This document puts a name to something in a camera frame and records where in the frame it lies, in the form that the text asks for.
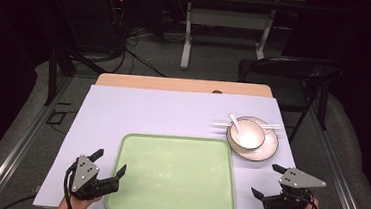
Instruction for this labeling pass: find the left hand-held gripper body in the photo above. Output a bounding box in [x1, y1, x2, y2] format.
[70, 154, 123, 205]

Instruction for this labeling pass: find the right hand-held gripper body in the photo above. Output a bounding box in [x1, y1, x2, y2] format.
[261, 165, 329, 209]

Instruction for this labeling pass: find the person's left hand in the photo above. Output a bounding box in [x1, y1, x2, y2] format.
[57, 192, 102, 209]

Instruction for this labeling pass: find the white plate with dark rim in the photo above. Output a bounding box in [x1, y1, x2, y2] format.
[223, 114, 282, 165]

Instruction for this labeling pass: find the white bowl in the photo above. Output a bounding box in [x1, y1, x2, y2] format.
[227, 117, 268, 156]

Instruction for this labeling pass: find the white chopstick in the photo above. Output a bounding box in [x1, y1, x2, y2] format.
[213, 119, 283, 130]
[213, 121, 283, 132]

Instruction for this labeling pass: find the light green tray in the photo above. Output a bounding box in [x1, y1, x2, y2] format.
[103, 130, 242, 209]

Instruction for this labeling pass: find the white spoon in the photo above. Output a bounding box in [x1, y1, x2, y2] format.
[226, 112, 247, 137]

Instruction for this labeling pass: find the white table cover sheet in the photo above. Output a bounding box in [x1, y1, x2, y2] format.
[32, 78, 304, 209]

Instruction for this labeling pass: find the black metal stand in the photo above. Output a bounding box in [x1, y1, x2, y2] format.
[43, 44, 110, 111]

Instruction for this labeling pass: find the black folding chair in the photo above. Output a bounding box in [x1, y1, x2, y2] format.
[232, 52, 345, 147]

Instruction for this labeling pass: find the wooden table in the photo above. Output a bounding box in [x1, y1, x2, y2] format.
[94, 70, 275, 100]

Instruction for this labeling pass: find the dark equipment with red light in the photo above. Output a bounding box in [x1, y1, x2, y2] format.
[102, 0, 131, 53]

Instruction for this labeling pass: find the white desk with metal legs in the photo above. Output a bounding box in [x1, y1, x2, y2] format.
[159, 0, 309, 80]

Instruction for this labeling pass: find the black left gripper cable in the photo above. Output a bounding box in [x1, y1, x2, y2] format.
[61, 162, 81, 209]

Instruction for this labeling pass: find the metal floor rail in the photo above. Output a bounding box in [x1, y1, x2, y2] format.
[0, 69, 73, 209]
[301, 102, 371, 209]

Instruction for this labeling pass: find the bundle of floor cables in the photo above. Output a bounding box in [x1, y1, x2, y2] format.
[100, 22, 173, 80]

